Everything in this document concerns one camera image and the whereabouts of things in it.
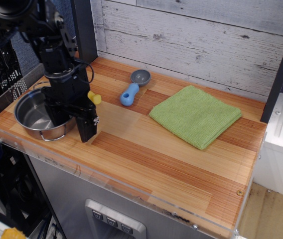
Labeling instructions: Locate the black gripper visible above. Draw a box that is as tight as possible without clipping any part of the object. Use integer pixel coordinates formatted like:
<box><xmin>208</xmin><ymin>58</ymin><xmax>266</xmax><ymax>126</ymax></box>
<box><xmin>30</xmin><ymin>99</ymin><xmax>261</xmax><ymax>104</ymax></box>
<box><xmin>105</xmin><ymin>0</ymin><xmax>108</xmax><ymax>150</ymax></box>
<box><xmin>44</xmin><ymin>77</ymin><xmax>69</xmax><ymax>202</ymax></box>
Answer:
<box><xmin>41</xmin><ymin>62</ymin><xmax>98</xmax><ymax>143</ymax></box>

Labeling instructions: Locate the silver dispenser button panel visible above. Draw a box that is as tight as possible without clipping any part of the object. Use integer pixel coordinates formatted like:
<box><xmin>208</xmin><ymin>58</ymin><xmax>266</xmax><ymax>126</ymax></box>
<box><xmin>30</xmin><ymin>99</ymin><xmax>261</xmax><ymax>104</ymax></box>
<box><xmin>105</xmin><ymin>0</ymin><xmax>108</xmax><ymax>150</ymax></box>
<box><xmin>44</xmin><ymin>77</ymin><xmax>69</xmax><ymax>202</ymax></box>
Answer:
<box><xmin>85</xmin><ymin>199</ymin><xmax>147</xmax><ymax>239</ymax></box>

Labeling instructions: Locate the green folded cloth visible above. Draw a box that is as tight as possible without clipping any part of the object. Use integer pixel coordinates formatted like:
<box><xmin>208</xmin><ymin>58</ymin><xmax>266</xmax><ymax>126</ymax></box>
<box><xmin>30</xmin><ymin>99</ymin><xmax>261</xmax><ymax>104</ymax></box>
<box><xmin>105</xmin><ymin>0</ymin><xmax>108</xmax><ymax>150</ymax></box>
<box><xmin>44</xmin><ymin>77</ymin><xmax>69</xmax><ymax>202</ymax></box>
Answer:
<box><xmin>149</xmin><ymin>86</ymin><xmax>242</xmax><ymax>150</ymax></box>

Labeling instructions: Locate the dark right vertical post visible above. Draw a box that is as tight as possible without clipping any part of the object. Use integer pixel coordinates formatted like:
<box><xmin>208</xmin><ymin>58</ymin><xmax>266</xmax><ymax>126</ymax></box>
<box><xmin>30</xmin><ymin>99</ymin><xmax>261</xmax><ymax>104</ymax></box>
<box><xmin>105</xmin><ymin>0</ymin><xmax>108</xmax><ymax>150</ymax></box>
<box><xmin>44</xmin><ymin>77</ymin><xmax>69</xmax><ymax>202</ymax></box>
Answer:
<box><xmin>260</xmin><ymin>0</ymin><xmax>283</xmax><ymax>123</ymax></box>

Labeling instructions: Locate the dark vertical post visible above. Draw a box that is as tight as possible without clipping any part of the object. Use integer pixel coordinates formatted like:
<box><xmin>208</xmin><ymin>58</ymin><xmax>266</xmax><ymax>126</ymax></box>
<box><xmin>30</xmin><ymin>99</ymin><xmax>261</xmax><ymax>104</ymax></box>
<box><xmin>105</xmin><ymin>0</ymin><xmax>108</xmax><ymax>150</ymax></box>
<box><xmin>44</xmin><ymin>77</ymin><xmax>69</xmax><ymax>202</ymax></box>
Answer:
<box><xmin>71</xmin><ymin>0</ymin><xmax>98</xmax><ymax>63</ymax></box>
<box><xmin>260</xmin><ymin>0</ymin><xmax>283</xmax><ymax>123</ymax></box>

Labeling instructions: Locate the stainless steel bowl with handles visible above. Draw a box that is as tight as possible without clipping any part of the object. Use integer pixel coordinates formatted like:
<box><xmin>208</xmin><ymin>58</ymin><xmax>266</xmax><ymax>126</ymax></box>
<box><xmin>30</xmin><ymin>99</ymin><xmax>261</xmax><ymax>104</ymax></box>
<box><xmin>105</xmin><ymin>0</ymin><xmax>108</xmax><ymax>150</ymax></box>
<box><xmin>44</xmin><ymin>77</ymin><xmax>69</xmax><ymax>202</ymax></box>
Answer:
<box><xmin>14</xmin><ymin>86</ymin><xmax>76</xmax><ymax>141</ymax></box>

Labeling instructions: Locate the dark left vertical post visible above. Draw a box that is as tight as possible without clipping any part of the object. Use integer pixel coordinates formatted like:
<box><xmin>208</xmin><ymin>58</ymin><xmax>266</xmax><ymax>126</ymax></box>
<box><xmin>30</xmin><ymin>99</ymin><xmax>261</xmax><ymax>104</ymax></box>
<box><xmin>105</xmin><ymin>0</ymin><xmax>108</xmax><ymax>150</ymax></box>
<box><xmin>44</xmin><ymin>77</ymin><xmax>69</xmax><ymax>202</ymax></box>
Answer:
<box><xmin>71</xmin><ymin>0</ymin><xmax>98</xmax><ymax>63</ymax></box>

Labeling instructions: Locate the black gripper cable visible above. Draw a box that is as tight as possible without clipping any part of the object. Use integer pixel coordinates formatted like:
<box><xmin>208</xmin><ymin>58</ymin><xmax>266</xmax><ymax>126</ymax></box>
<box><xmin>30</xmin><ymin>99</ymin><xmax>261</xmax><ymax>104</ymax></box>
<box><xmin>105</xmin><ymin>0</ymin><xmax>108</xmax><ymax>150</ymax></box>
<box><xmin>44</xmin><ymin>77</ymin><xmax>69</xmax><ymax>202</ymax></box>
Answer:
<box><xmin>68</xmin><ymin>57</ymin><xmax>94</xmax><ymax>84</ymax></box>

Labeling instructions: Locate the blue and grey toy scoop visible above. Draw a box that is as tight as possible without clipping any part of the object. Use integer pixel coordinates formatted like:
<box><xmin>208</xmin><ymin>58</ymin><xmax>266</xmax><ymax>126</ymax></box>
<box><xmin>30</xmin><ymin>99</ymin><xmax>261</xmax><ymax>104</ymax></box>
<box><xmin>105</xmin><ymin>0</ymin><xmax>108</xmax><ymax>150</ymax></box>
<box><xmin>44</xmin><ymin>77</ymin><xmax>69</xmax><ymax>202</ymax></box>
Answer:
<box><xmin>120</xmin><ymin>69</ymin><xmax>151</xmax><ymax>106</ymax></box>

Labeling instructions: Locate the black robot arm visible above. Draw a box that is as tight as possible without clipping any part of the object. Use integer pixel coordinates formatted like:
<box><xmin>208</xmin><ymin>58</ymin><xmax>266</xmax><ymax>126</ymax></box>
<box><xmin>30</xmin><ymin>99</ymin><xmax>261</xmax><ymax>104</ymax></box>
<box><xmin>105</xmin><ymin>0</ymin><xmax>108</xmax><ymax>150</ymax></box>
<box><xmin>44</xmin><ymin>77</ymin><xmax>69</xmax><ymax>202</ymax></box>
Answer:
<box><xmin>0</xmin><ymin>0</ymin><xmax>99</xmax><ymax>142</ymax></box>

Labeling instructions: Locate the yellow toy banana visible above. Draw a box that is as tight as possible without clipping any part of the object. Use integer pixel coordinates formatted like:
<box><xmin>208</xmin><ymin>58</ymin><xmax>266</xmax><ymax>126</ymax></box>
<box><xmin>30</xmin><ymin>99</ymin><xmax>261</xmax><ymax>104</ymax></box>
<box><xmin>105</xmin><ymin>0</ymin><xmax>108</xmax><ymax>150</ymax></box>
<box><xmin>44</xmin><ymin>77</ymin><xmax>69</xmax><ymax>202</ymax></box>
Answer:
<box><xmin>87</xmin><ymin>91</ymin><xmax>102</xmax><ymax>105</ymax></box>

